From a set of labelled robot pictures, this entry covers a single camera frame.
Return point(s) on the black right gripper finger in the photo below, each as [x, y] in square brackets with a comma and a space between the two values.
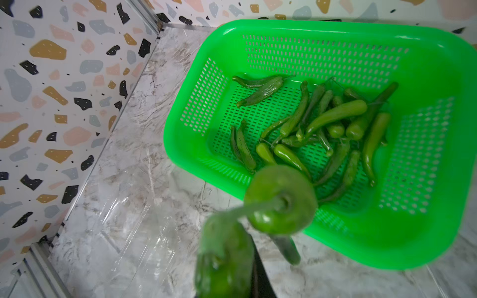
[260, 284]

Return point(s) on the green peppers bunch back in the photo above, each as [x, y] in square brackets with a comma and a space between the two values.
[279, 202]

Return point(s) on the green peppers bunch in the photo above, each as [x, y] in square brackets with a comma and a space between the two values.
[264, 103]
[349, 131]
[279, 202]

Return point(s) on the clear clamshell container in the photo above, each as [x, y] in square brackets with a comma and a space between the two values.
[144, 218]

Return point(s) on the green peppers bunch front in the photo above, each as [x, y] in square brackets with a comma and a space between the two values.
[264, 103]

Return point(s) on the green plastic basket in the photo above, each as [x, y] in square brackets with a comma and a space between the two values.
[424, 165]

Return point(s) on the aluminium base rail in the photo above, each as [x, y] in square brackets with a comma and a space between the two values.
[35, 277]

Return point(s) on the aluminium corner post left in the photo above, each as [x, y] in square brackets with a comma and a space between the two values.
[146, 12]

